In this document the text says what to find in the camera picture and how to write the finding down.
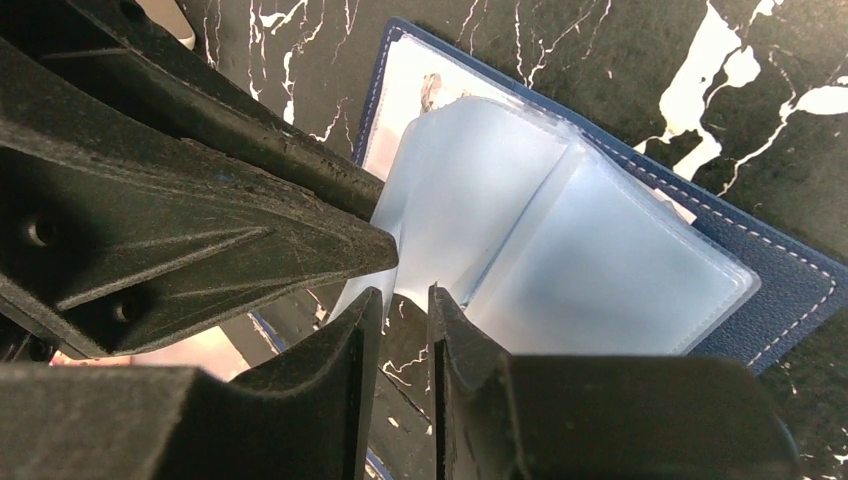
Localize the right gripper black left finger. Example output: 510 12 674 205
1 287 383 479

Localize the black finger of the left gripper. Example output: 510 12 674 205
1 1 397 357

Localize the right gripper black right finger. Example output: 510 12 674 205
428 286 801 479

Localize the navy blue card holder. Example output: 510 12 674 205
248 16 848 480

